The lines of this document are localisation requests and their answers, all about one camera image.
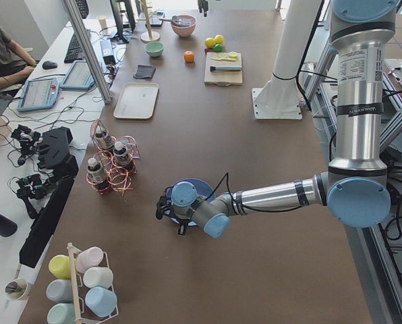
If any black computer mouse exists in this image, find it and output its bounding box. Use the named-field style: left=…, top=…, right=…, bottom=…
left=42, top=60, right=58, bottom=70

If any whole lemon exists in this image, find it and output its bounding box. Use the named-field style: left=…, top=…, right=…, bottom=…
left=204, top=38, right=216, bottom=49
left=214, top=34, right=224, bottom=45

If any white pillar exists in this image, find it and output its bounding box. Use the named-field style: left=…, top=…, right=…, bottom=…
left=273, top=1, right=324, bottom=80

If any wooden cup tree stand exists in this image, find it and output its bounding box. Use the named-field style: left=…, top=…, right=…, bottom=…
left=136, top=0, right=161, bottom=44

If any cup rack with cups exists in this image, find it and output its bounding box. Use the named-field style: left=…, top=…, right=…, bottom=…
left=46, top=242, right=119, bottom=323

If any tea bottle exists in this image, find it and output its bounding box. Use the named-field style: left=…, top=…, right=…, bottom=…
left=94, top=128, right=114, bottom=151
left=87, top=157, right=111, bottom=194
left=113, top=141, right=135, bottom=172

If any blue round plate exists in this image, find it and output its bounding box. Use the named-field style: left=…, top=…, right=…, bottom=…
left=165, top=178, right=217, bottom=227

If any black keyboard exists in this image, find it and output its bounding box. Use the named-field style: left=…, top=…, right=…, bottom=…
left=63, top=34, right=84, bottom=63

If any tea bottle back left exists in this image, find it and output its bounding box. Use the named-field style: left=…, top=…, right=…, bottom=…
left=94, top=128, right=114, bottom=151

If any teach pendant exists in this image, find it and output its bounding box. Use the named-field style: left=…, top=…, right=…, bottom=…
left=17, top=78, right=59, bottom=112
left=60, top=61, right=94, bottom=91

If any teach pendant near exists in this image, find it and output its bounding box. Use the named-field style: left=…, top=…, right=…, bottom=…
left=17, top=78, right=59, bottom=112

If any green bowl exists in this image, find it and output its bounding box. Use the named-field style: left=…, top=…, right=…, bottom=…
left=144, top=41, right=164, bottom=58

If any orange fruit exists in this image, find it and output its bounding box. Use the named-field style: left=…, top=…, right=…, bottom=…
left=183, top=51, right=195, bottom=63

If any steel muddler black tip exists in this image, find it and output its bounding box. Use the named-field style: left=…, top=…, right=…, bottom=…
left=210, top=66, right=242, bottom=73

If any grey folded cloth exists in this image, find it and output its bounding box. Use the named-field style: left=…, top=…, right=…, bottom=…
left=133, top=64, right=156, bottom=80

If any wooden cutting board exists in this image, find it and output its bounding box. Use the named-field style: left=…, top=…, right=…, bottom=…
left=204, top=51, right=243, bottom=86

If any tea bottle back right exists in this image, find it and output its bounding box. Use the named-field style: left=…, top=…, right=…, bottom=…
left=113, top=141, right=135, bottom=172

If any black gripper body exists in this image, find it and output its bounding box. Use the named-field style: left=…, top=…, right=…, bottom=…
left=155, top=194, right=190, bottom=236

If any green lime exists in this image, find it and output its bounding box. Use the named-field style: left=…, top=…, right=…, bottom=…
left=212, top=44, right=223, bottom=53

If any upper whole lemon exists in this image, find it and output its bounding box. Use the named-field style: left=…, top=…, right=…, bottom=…
left=214, top=34, right=224, bottom=45

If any seated person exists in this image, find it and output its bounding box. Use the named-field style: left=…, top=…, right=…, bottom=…
left=0, top=27, right=36, bottom=90

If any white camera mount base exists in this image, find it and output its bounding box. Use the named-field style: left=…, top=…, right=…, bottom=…
left=252, top=75, right=302, bottom=120

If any tea bottle front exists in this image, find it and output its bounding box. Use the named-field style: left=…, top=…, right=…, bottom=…
left=87, top=157, right=111, bottom=194

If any teach pendant far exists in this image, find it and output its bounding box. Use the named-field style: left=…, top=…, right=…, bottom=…
left=60, top=61, right=94, bottom=91

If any steel ice scoop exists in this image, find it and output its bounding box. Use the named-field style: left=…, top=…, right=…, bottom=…
left=161, top=15, right=193, bottom=27

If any pink bowl of ice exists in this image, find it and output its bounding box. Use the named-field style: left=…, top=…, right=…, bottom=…
left=171, top=15, right=196, bottom=38

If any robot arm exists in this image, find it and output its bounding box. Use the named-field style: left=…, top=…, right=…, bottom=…
left=156, top=1, right=397, bottom=238

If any cream rabbit tray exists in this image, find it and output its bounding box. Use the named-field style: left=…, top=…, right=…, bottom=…
left=113, top=82, right=159, bottom=119

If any lower whole lemon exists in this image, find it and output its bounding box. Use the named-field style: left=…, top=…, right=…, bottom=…
left=204, top=38, right=216, bottom=49

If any copper wire bottle rack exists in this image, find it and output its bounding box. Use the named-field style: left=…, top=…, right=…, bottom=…
left=86, top=119, right=140, bottom=196

